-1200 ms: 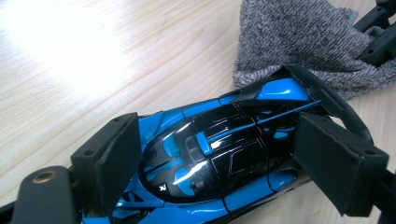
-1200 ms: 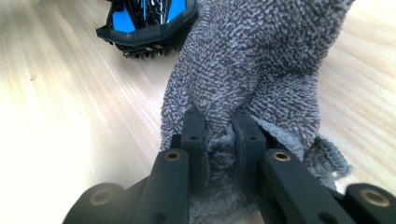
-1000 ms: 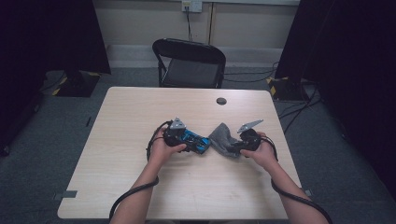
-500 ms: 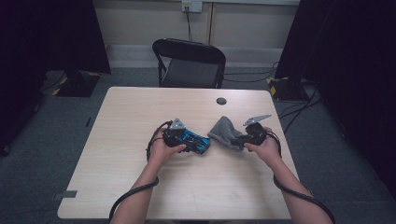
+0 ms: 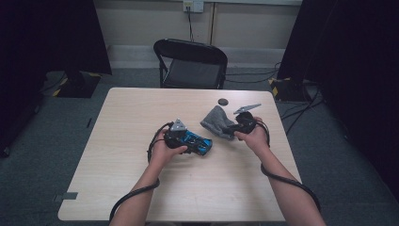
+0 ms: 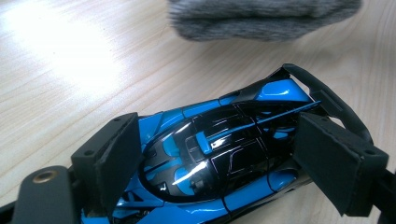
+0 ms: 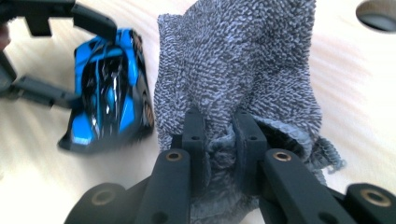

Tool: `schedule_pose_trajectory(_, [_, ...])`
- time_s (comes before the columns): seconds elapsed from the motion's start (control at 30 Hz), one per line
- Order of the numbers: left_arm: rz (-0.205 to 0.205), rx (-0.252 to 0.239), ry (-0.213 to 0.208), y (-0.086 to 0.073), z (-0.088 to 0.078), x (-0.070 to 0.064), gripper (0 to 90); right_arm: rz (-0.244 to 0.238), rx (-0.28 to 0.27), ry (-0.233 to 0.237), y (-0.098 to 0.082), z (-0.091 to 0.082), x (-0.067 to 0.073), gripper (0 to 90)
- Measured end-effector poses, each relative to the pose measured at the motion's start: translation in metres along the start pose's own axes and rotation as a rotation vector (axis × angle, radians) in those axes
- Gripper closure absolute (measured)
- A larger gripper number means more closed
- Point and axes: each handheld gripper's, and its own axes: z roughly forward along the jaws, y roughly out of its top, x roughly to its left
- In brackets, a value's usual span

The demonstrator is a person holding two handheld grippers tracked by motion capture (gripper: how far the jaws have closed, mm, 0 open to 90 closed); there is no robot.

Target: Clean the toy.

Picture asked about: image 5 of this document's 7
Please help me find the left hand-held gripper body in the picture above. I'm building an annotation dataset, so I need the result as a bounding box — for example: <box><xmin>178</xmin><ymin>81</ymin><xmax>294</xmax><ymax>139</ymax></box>
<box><xmin>164</xmin><ymin>118</ymin><xmax>188</xmax><ymax>150</ymax></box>

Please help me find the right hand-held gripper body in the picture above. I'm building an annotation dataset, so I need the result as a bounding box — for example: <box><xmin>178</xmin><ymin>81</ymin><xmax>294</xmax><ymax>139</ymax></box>
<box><xmin>233</xmin><ymin>103</ymin><xmax>263</xmax><ymax>136</ymax></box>

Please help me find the blue toy car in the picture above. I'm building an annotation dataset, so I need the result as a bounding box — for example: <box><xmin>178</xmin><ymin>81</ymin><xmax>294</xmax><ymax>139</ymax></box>
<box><xmin>181</xmin><ymin>130</ymin><xmax>214</xmax><ymax>157</ymax></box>

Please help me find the grey cloth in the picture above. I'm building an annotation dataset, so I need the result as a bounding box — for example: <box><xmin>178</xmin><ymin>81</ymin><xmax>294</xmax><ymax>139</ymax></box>
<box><xmin>199</xmin><ymin>105</ymin><xmax>237</xmax><ymax>141</ymax></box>

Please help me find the person's left hand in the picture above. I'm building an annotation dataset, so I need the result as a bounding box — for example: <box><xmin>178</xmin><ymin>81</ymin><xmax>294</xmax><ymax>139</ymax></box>
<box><xmin>150</xmin><ymin>127</ymin><xmax>189</xmax><ymax>170</ymax></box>

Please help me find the person's right hand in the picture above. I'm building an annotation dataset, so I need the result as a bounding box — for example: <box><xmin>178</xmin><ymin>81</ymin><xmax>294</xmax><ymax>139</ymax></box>
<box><xmin>234</xmin><ymin>116</ymin><xmax>271</xmax><ymax>158</ymax></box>

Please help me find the black stand base striped tape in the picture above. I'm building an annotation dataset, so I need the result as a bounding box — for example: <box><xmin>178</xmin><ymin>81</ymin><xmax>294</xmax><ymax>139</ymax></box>
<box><xmin>268</xmin><ymin>76</ymin><xmax>312</xmax><ymax>103</ymax></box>
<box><xmin>51</xmin><ymin>70</ymin><xmax>104</xmax><ymax>99</ymax></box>

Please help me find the black folding chair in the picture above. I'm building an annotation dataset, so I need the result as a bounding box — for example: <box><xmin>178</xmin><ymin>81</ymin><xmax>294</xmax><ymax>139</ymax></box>
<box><xmin>152</xmin><ymin>38</ymin><xmax>229</xmax><ymax>90</ymax></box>

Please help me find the black curtain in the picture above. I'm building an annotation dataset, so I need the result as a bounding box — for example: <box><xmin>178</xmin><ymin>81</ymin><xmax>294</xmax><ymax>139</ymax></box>
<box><xmin>0</xmin><ymin>0</ymin><xmax>113</xmax><ymax>158</ymax></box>
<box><xmin>277</xmin><ymin>0</ymin><xmax>399</xmax><ymax>202</ymax></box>

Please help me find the grey tape strip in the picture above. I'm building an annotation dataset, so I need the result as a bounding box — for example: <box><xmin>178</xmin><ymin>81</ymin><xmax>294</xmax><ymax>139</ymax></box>
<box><xmin>53</xmin><ymin>191</ymin><xmax>79</xmax><ymax>203</ymax></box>

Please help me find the black floor cable bundle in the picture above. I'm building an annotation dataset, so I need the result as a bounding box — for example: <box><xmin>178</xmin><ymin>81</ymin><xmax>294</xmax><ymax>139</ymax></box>
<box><xmin>279</xmin><ymin>84</ymin><xmax>326</xmax><ymax>136</ymax></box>

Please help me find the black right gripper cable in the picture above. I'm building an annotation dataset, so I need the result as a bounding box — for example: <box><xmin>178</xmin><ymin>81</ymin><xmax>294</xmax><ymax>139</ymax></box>
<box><xmin>255</xmin><ymin>121</ymin><xmax>322</xmax><ymax>213</ymax></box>

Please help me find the black socket cable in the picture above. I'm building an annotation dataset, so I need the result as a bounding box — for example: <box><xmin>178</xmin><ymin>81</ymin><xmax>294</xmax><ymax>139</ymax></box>
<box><xmin>186</xmin><ymin>6</ymin><xmax>195</xmax><ymax>43</ymax></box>

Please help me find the white wall socket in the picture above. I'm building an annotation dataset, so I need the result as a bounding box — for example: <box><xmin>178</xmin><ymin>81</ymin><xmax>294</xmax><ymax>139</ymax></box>
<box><xmin>183</xmin><ymin>0</ymin><xmax>205</xmax><ymax>14</ymax></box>

